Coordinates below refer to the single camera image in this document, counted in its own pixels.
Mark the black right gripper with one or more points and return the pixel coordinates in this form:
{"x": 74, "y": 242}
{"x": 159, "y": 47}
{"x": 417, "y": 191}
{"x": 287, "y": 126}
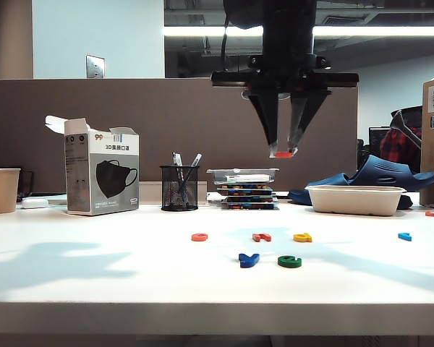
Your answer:
{"x": 288, "y": 54}

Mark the red letter s magnet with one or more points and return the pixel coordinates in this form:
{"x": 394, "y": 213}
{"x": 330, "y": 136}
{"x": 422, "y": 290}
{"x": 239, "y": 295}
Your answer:
{"x": 284, "y": 154}

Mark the green letter e magnet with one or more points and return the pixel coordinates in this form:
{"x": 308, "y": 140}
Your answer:
{"x": 289, "y": 262}

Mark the blue letter y magnet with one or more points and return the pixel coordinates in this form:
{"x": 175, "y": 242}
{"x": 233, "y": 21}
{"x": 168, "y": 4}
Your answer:
{"x": 249, "y": 260}

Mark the letter magnet pack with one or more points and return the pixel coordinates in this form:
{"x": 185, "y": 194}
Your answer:
{"x": 246, "y": 188}
{"x": 249, "y": 206}
{"x": 249, "y": 199}

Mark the yellow letter d magnet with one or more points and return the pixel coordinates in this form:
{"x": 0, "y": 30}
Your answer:
{"x": 302, "y": 238}

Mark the orange letter n magnet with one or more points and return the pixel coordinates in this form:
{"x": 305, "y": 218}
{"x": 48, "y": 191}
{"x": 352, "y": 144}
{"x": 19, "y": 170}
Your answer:
{"x": 262, "y": 238}

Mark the orange letter c magnet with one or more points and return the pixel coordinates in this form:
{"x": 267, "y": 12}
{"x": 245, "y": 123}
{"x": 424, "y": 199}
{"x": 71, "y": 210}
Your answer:
{"x": 199, "y": 237}

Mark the light blue letter magnet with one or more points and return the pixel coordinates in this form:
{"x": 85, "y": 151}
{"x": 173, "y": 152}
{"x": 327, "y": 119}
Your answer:
{"x": 405, "y": 236}

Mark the navy blue rubber slipper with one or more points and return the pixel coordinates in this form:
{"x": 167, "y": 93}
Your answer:
{"x": 329, "y": 180}
{"x": 390, "y": 173}

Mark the black computer monitor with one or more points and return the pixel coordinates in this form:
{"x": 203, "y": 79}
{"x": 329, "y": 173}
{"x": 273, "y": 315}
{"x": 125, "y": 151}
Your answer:
{"x": 375, "y": 139}

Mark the silver black pen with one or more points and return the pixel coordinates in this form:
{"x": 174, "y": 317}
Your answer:
{"x": 196, "y": 159}
{"x": 176, "y": 159}

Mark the white blue card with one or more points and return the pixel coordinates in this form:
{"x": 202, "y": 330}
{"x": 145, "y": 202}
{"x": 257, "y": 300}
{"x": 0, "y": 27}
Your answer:
{"x": 214, "y": 196}

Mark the beige pulp food tray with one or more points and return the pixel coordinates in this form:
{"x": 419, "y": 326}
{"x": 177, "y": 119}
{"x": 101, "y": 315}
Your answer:
{"x": 356, "y": 201}

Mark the person in brown shirt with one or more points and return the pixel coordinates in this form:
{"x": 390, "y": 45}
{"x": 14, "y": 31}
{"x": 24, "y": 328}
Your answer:
{"x": 398, "y": 144}

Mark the brown fabric desk partition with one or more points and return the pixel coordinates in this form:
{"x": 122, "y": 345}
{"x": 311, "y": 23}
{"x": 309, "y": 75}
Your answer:
{"x": 166, "y": 119}

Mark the black mesh pen holder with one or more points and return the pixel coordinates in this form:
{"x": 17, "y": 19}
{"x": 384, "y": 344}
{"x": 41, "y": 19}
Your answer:
{"x": 179, "y": 194}

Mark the grey white face mask box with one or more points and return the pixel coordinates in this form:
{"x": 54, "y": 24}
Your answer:
{"x": 112, "y": 172}

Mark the white earbud case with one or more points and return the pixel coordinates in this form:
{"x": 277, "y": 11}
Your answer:
{"x": 34, "y": 203}

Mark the beige round column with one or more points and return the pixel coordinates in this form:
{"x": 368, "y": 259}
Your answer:
{"x": 14, "y": 39}

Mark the brown paper cup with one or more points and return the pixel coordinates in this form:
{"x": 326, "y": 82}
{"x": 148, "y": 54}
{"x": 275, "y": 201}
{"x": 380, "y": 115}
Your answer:
{"x": 1, "y": 191}

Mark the black bar wrist camera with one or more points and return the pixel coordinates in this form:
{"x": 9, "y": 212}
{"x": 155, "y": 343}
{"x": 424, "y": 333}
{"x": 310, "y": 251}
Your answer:
{"x": 231, "y": 79}

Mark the grey angled metal bracket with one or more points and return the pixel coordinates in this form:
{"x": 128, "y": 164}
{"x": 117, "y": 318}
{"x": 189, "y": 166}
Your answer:
{"x": 399, "y": 121}

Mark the silver wall switch plate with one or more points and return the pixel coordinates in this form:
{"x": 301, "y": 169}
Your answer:
{"x": 95, "y": 66}

